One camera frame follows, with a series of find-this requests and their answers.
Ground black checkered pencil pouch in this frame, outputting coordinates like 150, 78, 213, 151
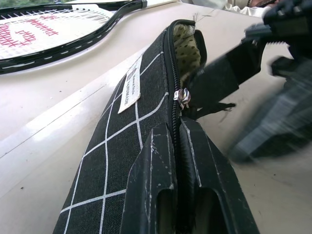
52, 19, 236, 234

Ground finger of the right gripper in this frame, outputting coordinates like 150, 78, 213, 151
228, 79, 312, 162
188, 38, 266, 110

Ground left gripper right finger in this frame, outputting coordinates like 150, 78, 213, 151
179, 117, 260, 234

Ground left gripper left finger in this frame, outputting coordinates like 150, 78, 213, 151
120, 122, 182, 234

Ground black white tennis racket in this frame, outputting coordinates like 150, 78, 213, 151
0, 0, 182, 75

